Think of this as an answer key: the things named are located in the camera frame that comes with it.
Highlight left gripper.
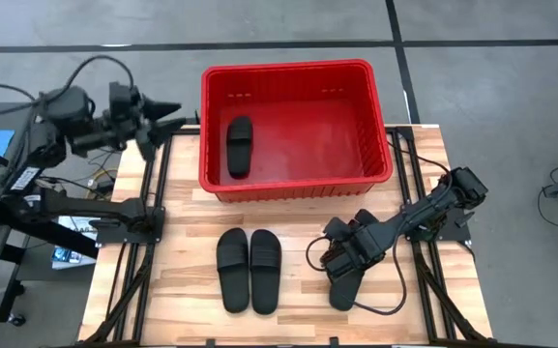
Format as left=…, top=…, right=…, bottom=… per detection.
left=104, top=96, right=189, bottom=163

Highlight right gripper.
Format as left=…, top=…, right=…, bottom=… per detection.
left=323, top=208, right=396, bottom=260

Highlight black rubber slide sandal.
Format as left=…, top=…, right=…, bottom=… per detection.
left=250, top=228, right=283, bottom=316
left=225, top=115, right=254, bottom=179
left=328, top=268, right=367, bottom=312
left=216, top=227, right=250, bottom=314

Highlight red plastic bin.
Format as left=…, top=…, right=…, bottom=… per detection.
left=198, top=58, right=395, bottom=204

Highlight printed paper package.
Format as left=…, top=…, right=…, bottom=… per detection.
left=50, top=215, right=100, bottom=271

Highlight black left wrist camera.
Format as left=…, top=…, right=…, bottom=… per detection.
left=107, top=80, right=142, bottom=122

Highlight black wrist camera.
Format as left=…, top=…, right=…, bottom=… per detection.
left=324, top=244, right=372, bottom=286
left=107, top=80, right=142, bottom=122

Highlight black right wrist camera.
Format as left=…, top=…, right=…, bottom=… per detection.
left=324, top=244, right=372, bottom=286

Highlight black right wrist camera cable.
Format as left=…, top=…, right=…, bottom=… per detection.
left=306, top=226, right=408, bottom=317

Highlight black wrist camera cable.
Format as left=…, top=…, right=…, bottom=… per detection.
left=36, top=54, right=135, bottom=105
left=306, top=226, right=408, bottom=317

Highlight yellow cable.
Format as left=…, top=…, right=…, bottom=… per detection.
left=87, top=167, right=119, bottom=188

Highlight black left wrist camera cable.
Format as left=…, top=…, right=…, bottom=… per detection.
left=36, top=54, right=135, bottom=105

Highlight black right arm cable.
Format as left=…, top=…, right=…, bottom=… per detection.
left=385, top=137, right=452, bottom=175

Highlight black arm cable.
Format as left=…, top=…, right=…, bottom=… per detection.
left=385, top=137, right=452, bottom=175
left=0, top=82, right=41, bottom=122

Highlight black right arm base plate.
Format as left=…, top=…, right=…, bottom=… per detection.
left=403, top=206, right=473, bottom=243

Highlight black aluminium table frame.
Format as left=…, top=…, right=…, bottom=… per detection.
left=77, top=124, right=500, bottom=348

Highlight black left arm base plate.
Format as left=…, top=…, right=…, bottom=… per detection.
left=95, top=206, right=166, bottom=246

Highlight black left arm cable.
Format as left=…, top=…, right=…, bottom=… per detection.
left=0, top=82, right=41, bottom=122

